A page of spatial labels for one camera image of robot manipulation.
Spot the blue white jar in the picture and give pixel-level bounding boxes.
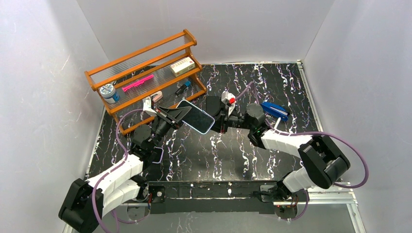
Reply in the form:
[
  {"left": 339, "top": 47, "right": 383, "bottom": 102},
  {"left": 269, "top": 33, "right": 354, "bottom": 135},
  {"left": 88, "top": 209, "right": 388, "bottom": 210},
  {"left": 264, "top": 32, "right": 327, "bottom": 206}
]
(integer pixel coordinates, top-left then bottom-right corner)
[{"left": 99, "top": 83, "right": 120, "bottom": 104}]

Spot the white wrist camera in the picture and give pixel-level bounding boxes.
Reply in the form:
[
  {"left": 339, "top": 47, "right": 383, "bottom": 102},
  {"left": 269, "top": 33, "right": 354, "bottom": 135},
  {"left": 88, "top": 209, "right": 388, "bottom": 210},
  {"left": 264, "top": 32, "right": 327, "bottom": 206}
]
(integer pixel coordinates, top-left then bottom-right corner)
[
  {"left": 221, "top": 91, "right": 236, "bottom": 116},
  {"left": 142, "top": 97, "right": 156, "bottom": 117}
]

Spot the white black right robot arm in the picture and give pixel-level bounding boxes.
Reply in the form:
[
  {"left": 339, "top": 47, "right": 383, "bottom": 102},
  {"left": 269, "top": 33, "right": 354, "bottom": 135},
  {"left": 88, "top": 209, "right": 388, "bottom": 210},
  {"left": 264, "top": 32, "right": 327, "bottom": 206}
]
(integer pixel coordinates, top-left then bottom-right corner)
[{"left": 206, "top": 96, "right": 350, "bottom": 198}]

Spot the white pink tape dispenser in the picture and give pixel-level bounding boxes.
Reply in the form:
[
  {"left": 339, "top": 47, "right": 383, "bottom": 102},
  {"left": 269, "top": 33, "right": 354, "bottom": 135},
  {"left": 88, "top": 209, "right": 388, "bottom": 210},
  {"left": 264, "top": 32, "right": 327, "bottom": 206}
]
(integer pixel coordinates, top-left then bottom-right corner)
[{"left": 149, "top": 91, "right": 163, "bottom": 103}]

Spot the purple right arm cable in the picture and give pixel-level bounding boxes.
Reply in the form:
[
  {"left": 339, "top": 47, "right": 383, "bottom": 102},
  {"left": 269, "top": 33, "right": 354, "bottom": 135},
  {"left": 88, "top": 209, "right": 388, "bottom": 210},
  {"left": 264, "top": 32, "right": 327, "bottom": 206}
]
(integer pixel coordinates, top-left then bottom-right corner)
[{"left": 235, "top": 81, "right": 370, "bottom": 222}]

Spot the phone in purple case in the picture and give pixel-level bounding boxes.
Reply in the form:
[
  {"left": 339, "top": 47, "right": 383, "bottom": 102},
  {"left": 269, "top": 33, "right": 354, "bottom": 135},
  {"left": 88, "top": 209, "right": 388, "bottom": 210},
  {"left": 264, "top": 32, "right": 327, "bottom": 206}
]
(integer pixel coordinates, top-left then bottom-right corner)
[{"left": 152, "top": 147, "right": 164, "bottom": 164}]

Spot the white red small box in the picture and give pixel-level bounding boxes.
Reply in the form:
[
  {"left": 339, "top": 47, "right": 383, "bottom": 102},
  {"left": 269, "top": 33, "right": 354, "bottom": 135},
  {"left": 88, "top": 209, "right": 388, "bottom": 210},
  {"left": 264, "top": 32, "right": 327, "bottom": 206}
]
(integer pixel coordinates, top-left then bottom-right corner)
[{"left": 170, "top": 57, "right": 195, "bottom": 77}]

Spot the white pen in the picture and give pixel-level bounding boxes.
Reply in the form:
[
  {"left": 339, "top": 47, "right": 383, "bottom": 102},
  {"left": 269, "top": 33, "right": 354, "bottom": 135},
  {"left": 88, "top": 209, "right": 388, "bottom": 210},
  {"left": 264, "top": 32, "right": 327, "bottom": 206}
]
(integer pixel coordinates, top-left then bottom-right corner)
[{"left": 274, "top": 117, "right": 281, "bottom": 130}]

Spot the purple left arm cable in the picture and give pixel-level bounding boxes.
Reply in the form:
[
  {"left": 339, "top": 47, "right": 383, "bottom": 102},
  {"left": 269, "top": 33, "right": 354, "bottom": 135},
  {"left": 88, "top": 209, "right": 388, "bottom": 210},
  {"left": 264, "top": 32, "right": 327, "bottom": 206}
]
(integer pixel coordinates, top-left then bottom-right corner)
[{"left": 91, "top": 108, "right": 145, "bottom": 233}]

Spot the black blue marker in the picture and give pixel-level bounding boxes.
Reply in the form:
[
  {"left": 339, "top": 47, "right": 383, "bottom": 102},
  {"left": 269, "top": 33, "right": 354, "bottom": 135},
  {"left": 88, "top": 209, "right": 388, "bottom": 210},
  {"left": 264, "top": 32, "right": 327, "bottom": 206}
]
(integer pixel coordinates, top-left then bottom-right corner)
[{"left": 175, "top": 81, "right": 191, "bottom": 96}]

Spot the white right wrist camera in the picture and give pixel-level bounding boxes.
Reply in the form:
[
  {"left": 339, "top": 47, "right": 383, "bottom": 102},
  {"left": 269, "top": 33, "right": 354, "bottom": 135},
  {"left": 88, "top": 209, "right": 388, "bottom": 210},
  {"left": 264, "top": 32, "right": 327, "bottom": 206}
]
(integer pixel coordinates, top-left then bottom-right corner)
[{"left": 221, "top": 91, "right": 236, "bottom": 116}]

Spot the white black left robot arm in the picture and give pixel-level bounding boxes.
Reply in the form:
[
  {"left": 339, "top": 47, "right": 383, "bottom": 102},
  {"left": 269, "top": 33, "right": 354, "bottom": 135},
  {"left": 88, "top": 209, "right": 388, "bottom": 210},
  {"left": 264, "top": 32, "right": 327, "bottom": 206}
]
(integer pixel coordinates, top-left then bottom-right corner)
[{"left": 58, "top": 106, "right": 192, "bottom": 233}]

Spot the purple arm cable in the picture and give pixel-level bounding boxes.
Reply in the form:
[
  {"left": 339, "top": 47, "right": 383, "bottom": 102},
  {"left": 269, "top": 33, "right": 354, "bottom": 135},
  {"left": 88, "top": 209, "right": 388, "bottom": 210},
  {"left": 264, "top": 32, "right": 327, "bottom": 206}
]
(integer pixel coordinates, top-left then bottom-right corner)
[
  {"left": 235, "top": 81, "right": 370, "bottom": 222},
  {"left": 91, "top": 108, "right": 145, "bottom": 233}
]

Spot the black phone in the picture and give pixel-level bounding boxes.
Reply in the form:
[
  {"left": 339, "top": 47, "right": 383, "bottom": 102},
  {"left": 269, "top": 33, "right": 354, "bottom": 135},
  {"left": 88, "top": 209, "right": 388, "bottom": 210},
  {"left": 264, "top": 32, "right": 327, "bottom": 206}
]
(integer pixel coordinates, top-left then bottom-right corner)
[{"left": 206, "top": 96, "right": 222, "bottom": 117}]

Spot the pink comb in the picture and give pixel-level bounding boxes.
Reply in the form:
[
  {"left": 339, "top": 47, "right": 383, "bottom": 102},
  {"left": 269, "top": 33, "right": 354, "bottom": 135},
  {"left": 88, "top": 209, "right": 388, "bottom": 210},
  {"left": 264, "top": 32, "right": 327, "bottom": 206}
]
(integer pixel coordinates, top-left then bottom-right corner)
[{"left": 121, "top": 74, "right": 154, "bottom": 92}]

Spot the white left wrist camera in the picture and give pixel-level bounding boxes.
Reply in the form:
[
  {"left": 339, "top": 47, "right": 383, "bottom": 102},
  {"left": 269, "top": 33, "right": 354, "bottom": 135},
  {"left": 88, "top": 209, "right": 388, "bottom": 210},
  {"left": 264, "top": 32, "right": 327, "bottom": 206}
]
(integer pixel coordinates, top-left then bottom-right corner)
[{"left": 142, "top": 97, "right": 156, "bottom": 117}]

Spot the blue stapler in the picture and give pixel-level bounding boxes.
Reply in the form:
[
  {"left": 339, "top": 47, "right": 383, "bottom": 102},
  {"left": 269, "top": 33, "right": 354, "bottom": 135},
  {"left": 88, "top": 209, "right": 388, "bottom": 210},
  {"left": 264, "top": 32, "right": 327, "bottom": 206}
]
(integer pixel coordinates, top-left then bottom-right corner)
[{"left": 260, "top": 101, "right": 290, "bottom": 121}]

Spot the orange wooden shelf rack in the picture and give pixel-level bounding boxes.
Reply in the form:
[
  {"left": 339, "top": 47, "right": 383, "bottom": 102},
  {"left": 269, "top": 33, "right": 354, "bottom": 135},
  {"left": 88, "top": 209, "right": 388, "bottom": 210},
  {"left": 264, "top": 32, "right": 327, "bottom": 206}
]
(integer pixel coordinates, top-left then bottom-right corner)
[{"left": 85, "top": 29, "right": 207, "bottom": 134}]

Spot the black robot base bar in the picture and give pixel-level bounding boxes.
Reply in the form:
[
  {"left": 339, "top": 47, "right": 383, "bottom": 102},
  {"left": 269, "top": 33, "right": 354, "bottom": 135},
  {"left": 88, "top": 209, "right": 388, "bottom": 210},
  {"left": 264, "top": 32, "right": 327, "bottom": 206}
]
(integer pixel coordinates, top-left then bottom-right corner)
[{"left": 127, "top": 180, "right": 298, "bottom": 222}]

